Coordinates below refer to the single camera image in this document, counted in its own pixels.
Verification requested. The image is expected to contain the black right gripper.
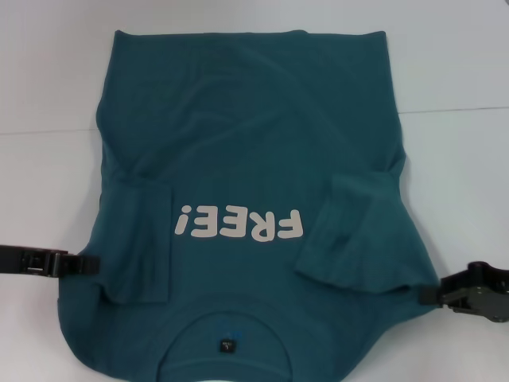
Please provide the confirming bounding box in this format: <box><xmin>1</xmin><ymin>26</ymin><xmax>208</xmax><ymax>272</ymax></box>
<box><xmin>420</xmin><ymin>260</ymin><xmax>509</xmax><ymax>324</ymax></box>

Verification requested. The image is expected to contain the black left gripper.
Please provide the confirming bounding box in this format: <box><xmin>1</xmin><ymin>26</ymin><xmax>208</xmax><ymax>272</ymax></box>
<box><xmin>0</xmin><ymin>243</ymin><xmax>102</xmax><ymax>278</ymax></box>

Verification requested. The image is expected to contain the blue shirt with FREE print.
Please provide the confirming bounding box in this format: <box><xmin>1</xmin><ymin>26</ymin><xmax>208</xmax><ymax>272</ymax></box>
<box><xmin>55</xmin><ymin>27</ymin><xmax>442</xmax><ymax>365</ymax></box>

